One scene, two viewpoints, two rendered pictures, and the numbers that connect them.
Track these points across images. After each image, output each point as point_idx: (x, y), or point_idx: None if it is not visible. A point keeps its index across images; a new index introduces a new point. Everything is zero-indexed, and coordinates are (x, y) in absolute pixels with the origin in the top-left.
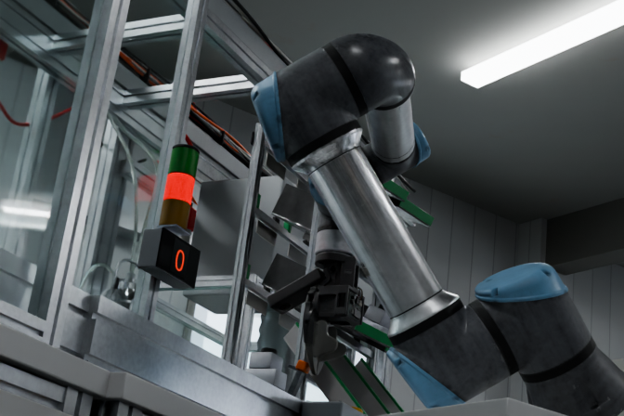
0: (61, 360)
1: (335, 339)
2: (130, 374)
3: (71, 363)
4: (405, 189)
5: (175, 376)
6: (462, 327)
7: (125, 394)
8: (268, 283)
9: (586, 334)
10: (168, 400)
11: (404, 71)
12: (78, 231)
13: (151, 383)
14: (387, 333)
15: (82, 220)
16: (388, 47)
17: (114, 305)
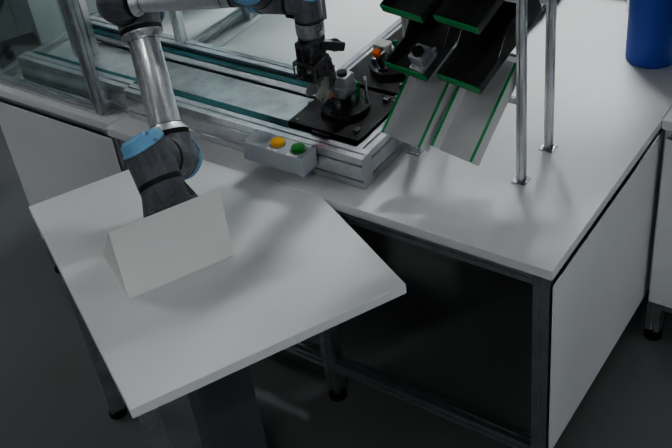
0: (91, 121)
1: (306, 90)
2: (107, 128)
3: (95, 122)
4: None
5: None
6: None
7: (108, 134)
8: None
9: (137, 183)
10: (126, 137)
11: (107, 10)
12: (88, 77)
13: (117, 131)
14: (416, 71)
15: (87, 73)
16: None
17: (129, 93)
